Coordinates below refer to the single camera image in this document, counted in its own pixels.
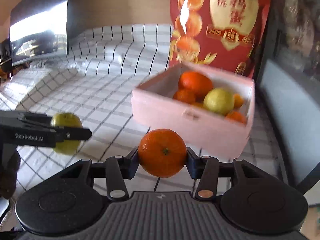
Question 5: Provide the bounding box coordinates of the large orange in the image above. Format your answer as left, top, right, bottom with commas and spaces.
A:
178, 71, 214, 98

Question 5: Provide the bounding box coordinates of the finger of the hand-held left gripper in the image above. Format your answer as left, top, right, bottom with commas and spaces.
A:
55, 127, 92, 141
0, 111, 53, 130

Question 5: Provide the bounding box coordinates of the yellow-green guava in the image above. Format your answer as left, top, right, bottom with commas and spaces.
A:
203, 87, 235, 116
50, 112, 83, 155

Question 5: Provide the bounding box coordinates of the white black-checked cloth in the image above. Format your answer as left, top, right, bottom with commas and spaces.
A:
0, 24, 295, 228

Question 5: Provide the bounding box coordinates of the large black monitor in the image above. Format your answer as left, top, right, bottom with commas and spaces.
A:
254, 0, 320, 195

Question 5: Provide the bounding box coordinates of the black curved monitor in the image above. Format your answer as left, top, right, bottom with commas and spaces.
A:
9, 0, 70, 67

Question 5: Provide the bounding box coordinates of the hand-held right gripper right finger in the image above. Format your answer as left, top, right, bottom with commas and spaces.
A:
186, 147, 260, 202

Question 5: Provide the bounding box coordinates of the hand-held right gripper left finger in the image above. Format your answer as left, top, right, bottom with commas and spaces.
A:
60, 147, 139, 202

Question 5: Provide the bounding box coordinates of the pink cardboard box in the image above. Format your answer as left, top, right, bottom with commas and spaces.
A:
131, 62, 256, 158

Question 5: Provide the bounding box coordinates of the red snack bag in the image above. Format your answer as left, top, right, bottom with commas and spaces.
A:
169, 0, 273, 79

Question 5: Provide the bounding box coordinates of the person's left hand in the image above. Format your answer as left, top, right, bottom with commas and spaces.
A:
0, 150, 21, 198

